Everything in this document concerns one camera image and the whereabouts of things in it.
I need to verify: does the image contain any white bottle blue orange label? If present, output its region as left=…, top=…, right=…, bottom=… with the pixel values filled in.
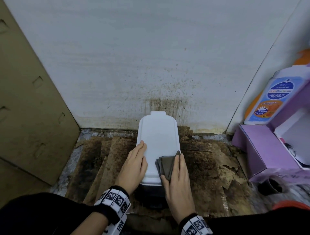
left=244, top=48, right=310, bottom=125

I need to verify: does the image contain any purple cardboard display box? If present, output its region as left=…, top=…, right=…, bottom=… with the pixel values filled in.
left=231, top=80, right=310, bottom=184

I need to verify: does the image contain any dark drink cup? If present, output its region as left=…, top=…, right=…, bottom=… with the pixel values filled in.
left=258, top=178, right=287, bottom=196

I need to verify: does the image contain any person's left forearm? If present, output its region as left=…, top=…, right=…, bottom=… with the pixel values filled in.
left=70, top=212, right=109, bottom=235

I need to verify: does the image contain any left wrist marker band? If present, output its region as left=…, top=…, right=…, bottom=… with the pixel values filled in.
left=94, top=186, right=131, bottom=235

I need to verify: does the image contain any person's left hand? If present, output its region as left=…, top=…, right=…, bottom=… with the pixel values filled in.
left=115, top=140, right=148, bottom=195

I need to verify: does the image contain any orange plastic basket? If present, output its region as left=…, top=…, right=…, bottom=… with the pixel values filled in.
left=272, top=200, right=310, bottom=210

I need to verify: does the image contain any white lidded trash bin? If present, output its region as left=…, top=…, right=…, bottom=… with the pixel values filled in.
left=136, top=111, right=181, bottom=209

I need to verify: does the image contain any stained brown cardboard sheet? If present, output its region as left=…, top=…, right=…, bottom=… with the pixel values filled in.
left=65, top=126, right=255, bottom=218

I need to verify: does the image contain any person's black clothing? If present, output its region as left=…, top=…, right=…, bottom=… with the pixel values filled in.
left=0, top=192, right=310, bottom=235

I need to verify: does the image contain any right wrist marker band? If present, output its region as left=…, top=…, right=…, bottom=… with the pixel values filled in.
left=179, top=213, right=213, bottom=235

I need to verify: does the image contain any brown cardboard panel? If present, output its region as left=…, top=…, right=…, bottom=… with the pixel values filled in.
left=0, top=0, right=80, bottom=206

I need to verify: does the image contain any person's right hand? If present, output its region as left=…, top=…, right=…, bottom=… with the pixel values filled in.
left=160, top=154, right=196, bottom=224

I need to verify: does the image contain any wrist marker band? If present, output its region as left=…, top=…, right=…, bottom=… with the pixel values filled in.
left=94, top=186, right=131, bottom=235
left=179, top=213, right=213, bottom=235

